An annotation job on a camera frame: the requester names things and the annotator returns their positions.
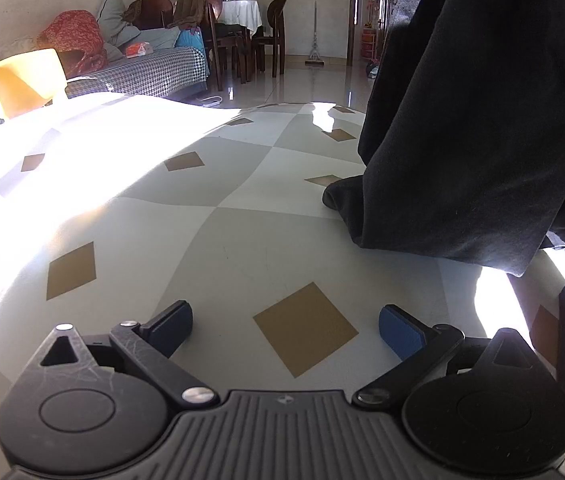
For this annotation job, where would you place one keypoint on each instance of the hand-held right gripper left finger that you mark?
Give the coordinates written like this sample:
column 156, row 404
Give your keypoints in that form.
column 172, row 325

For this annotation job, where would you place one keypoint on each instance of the houndstooth covered sofa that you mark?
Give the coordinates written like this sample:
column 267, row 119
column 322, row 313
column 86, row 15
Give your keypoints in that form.
column 152, row 75

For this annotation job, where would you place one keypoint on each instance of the white power strip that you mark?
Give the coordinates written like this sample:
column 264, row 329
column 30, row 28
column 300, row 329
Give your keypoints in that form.
column 210, row 101

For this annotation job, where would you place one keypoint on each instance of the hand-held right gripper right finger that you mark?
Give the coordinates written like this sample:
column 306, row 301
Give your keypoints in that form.
column 402, row 330

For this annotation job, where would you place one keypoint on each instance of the yellow plastic chair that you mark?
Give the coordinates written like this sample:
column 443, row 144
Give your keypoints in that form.
column 22, row 82

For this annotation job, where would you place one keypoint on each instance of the dining table with white cloth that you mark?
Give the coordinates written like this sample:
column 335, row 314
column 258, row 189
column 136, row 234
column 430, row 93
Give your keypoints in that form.
column 240, row 12

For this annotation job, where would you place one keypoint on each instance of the teal pillow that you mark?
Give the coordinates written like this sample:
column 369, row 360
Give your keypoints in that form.
column 162, row 40

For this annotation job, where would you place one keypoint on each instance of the orange snack packet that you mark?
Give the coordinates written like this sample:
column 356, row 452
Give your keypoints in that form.
column 138, row 50

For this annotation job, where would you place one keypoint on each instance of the grey-green pillow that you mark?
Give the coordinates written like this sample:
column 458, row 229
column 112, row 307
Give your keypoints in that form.
column 112, row 15

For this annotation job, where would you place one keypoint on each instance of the black garment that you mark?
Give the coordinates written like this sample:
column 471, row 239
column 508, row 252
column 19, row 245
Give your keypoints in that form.
column 462, row 110

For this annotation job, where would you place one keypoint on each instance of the red patterned cloth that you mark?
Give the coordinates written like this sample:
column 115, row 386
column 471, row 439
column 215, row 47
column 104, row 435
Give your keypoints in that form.
column 72, row 35

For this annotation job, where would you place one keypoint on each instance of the crumpled plastic bag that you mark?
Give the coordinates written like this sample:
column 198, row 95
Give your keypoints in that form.
column 372, row 67

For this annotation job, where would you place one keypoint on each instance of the bright blue cloth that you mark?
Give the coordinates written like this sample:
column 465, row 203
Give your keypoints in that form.
column 192, row 39

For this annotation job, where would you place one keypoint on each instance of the dark wooden dining chair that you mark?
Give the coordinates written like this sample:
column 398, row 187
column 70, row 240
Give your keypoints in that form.
column 275, row 20
column 197, row 10

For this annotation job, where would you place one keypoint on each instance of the floor mop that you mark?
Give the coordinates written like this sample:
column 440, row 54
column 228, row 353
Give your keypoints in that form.
column 315, row 60

